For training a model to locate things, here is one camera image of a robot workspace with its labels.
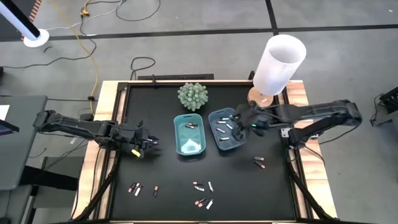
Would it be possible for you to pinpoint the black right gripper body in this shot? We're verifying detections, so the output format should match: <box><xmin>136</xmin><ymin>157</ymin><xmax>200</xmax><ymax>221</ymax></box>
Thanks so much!
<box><xmin>237</xmin><ymin>103</ymin><xmax>272</xmax><ymax>129</ymax></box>

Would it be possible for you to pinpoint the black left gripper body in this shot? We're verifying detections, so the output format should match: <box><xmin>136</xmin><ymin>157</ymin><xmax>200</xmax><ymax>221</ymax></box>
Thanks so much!
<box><xmin>122</xmin><ymin>123</ymin><xmax>150</xmax><ymax>157</ymax></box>

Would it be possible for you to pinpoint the blue plastic bin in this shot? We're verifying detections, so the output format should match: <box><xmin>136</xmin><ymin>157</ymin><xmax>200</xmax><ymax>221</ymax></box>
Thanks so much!
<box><xmin>207</xmin><ymin>107</ymin><xmax>249</xmax><ymax>152</ymax></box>

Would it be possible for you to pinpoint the teal plastic bin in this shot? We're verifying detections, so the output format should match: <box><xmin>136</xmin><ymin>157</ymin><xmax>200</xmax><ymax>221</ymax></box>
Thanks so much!
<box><xmin>173</xmin><ymin>113</ymin><xmax>206</xmax><ymax>156</ymax></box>

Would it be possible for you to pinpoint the potted green succulent plant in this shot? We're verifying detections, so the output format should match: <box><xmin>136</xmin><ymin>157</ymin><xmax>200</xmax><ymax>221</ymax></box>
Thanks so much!
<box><xmin>177</xmin><ymin>82</ymin><xmax>209</xmax><ymax>112</ymax></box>

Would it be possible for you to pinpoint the white shade table lamp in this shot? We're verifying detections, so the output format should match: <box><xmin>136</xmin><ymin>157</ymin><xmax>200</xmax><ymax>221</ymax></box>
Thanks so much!
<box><xmin>247</xmin><ymin>34</ymin><xmax>307</xmax><ymax>110</ymax></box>

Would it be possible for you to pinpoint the grey desk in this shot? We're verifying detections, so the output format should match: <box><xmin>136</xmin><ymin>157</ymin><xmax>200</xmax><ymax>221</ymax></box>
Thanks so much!
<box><xmin>0</xmin><ymin>95</ymin><xmax>48</xmax><ymax>191</ymax></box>

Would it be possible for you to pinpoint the dark tablet device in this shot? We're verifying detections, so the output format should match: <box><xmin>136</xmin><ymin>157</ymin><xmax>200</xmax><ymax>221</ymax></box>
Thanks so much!
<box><xmin>0</xmin><ymin>119</ymin><xmax>20</xmax><ymax>136</ymax></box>

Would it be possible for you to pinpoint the pole with round white base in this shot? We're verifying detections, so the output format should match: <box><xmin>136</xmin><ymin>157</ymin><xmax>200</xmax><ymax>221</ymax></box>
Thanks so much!
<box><xmin>0</xmin><ymin>0</ymin><xmax>50</xmax><ymax>48</ymax></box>

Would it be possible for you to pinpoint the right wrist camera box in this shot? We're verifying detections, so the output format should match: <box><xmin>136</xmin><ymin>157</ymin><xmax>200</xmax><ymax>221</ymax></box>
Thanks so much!
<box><xmin>247</xmin><ymin>116</ymin><xmax>270</xmax><ymax>136</ymax></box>

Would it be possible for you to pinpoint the black metal table frame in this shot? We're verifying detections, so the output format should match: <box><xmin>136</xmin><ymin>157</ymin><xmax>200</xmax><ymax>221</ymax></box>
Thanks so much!
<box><xmin>71</xmin><ymin>79</ymin><xmax>341</xmax><ymax>224</ymax></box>

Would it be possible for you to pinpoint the black looped floor cable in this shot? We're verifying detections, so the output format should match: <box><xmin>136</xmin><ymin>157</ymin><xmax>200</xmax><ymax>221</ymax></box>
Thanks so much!
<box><xmin>129</xmin><ymin>56</ymin><xmax>156</xmax><ymax>81</ymax></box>

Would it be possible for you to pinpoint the long black floor cable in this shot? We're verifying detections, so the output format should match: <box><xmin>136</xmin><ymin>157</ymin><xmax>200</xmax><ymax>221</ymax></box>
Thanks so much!
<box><xmin>0</xmin><ymin>17</ymin><xmax>98</xmax><ymax>70</ymax></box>

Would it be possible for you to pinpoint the black curved floor cable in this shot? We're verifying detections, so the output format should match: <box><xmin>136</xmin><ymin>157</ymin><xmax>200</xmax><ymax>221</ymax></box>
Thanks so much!
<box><xmin>115</xmin><ymin>0</ymin><xmax>162</xmax><ymax>22</ymax></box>

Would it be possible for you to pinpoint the white floor cable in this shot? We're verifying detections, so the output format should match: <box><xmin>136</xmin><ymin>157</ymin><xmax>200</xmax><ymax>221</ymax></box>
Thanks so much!
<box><xmin>45</xmin><ymin>0</ymin><xmax>127</xmax><ymax>32</ymax></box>

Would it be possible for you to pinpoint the black equipment with cables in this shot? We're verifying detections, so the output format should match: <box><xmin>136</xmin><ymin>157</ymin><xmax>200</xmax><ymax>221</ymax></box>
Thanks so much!
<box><xmin>369</xmin><ymin>86</ymin><xmax>398</xmax><ymax>127</ymax></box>

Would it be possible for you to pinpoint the yellow extension cable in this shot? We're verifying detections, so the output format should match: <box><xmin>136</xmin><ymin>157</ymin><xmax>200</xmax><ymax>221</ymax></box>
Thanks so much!
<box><xmin>49</xmin><ymin>0</ymin><xmax>100</xmax><ymax>114</ymax></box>

